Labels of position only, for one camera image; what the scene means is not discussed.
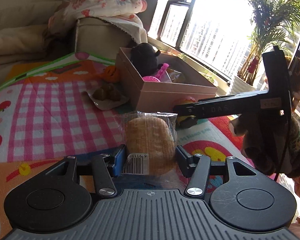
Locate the potted palm plant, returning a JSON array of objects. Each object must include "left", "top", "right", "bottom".
[{"left": 229, "top": 0, "right": 300, "bottom": 94}]

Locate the black plush toy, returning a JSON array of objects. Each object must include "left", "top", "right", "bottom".
[{"left": 130, "top": 43, "right": 161, "bottom": 77}]

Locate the pink cardboard box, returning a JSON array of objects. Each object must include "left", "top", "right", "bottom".
[{"left": 115, "top": 48, "right": 217, "bottom": 112}]

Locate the packaged brown snack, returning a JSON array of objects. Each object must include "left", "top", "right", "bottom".
[{"left": 87, "top": 83, "right": 129, "bottom": 111}]

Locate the pink plastic basket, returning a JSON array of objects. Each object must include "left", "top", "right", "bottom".
[{"left": 142, "top": 63, "right": 169, "bottom": 82}]

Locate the colourful play mat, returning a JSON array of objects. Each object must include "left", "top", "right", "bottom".
[{"left": 0, "top": 51, "right": 300, "bottom": 240}]

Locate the floral folded blanket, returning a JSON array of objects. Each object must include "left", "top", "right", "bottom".
[{"left": 48, "top": 0, "right": 147, "bottom": 44}]

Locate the packaged round waffle cake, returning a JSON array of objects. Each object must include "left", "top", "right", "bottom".
[{"left": 119, "top": 112, "right": 177, "bottom": 176}]

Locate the striped pink yellow ball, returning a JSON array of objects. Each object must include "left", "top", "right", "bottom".
[{"left": 174, "top": 96, "right": 198, "bottom": 129}]

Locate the packaged orange bread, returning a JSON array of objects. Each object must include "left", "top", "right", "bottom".
[{"left": 166, "top": 68, "right": 186, "bottom": 83}]

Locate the person right hand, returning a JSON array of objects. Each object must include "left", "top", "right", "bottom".
[{"left": 229, "top": 113, "right": 300, "bottom": 178}]

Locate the beige folded quilt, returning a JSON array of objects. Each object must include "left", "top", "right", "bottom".
[{"left": 0, "top": 24, "right": 47, "bottom": 65}]

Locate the beige ottoman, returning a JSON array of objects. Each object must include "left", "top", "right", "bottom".
[{"left": 74, "top": 17, "right": 136, "bottom": 60}]

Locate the orange tiger plush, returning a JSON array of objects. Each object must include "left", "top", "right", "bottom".
[{"left": 99, "top": 65, "right": 120, "bottom": 83}]

